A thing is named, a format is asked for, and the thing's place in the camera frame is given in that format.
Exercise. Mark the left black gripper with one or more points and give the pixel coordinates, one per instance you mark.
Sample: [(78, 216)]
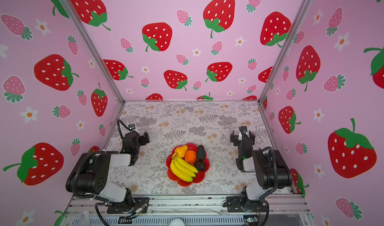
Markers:
[(141, 139)]

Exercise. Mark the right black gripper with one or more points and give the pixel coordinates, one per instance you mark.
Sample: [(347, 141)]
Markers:
[(237, 138)]

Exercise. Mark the dark fake avocado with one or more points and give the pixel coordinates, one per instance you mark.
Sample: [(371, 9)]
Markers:
[(201, 153), (200, 166)]

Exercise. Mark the yellow fake pear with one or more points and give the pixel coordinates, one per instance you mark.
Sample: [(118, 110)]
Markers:
[(180, 152)]

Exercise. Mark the yellow fake banana bunch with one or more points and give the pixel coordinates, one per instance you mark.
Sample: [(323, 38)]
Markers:
[(183, 170)]

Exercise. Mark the orange fake orange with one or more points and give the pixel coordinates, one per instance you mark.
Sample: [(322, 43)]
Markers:
[(190, 157)]

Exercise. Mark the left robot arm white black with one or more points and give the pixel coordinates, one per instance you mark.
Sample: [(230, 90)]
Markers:
[(89, 178)]

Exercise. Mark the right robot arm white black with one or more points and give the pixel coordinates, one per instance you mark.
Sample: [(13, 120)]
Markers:
[(271, 171)]

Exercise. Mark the red flower-shaped fruit bowl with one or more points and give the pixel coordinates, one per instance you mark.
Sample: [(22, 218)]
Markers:
[(200, 176)]

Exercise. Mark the floral patterned table mat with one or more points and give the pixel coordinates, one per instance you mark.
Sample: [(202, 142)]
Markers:
[(176, 123)]

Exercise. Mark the white round lamp bottom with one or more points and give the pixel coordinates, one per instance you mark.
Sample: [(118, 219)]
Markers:
[(177, 222)]

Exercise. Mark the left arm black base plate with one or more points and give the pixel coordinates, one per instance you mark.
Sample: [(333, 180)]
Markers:
[(129, 206)]

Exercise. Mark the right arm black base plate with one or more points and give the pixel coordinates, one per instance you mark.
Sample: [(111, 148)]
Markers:
[(243, 205)]

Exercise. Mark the aluminium rail base frame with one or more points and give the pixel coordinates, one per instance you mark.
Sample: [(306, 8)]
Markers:
[(193, 210)]

